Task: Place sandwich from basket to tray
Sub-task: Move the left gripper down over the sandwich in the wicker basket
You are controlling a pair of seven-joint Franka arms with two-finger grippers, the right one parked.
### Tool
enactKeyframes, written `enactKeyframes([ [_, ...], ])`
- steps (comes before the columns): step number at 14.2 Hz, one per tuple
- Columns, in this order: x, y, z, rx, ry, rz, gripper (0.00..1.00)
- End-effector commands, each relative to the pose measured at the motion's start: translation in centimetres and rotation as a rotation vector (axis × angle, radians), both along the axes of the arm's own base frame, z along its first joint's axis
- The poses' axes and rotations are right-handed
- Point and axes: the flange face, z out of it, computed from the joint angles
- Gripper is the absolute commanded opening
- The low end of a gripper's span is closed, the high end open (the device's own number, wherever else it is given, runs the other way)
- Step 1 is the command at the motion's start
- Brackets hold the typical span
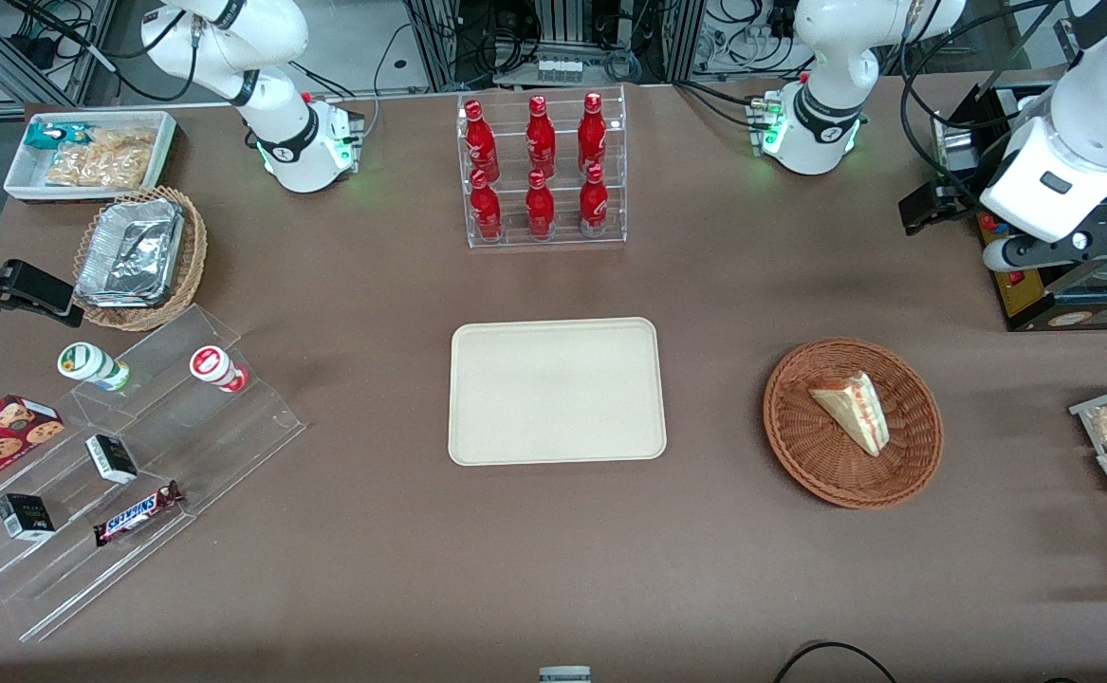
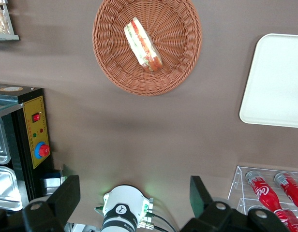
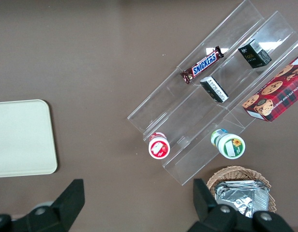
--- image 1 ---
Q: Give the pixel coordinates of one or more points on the clear acrylic bottle rack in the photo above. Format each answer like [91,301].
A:
[564,237]

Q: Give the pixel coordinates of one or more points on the grey wrist camera black mount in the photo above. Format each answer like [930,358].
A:
[997,256]

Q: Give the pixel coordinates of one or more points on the teal snack packet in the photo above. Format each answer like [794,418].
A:
[46,136]

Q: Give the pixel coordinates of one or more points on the beige rectangular tray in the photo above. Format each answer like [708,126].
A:
[553,394]

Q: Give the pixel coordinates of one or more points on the white power strip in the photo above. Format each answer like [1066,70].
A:
[560,69]

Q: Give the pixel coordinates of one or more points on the metal equipment rack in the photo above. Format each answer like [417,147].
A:
[562,19]

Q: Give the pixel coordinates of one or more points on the white rectangular bin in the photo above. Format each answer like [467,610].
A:
[27,175]

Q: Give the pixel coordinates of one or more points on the round brown wicker basket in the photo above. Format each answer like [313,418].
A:
[809,446]

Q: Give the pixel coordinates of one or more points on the Snickers chocolate bar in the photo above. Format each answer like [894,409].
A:
[136,513]

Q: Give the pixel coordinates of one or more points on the small black box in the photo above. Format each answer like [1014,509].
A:
[112,458]
[27,517]

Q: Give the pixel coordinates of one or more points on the silver foil tray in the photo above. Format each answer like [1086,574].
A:
[131,251]

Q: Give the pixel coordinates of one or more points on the green lid white cup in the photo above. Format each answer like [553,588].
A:
[88,363]

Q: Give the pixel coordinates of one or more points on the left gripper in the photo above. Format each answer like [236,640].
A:
[959,195]

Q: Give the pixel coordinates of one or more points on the triangular sandwich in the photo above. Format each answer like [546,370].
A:
[852,413]

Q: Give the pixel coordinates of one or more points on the light wicker basket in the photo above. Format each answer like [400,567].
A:
[194,247]

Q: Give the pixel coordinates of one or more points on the clear acrylic stepped shelf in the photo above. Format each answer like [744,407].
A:
[212,455]

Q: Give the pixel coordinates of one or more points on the clear bag of crackers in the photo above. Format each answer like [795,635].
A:
[102,159]

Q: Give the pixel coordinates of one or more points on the red lid white cup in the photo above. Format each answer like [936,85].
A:
[212,365]

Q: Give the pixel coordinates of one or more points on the black food warmer machine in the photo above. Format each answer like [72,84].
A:
[1037,304]

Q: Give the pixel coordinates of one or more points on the small grey white device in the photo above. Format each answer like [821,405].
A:
[564,674]

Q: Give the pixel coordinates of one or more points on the red soda bottle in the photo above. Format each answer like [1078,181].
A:
[481,142]
[594,201]
[541,138]
[540,207]
[592,135]
[487,209]

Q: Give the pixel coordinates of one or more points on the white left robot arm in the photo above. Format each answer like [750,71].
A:
[828,66]

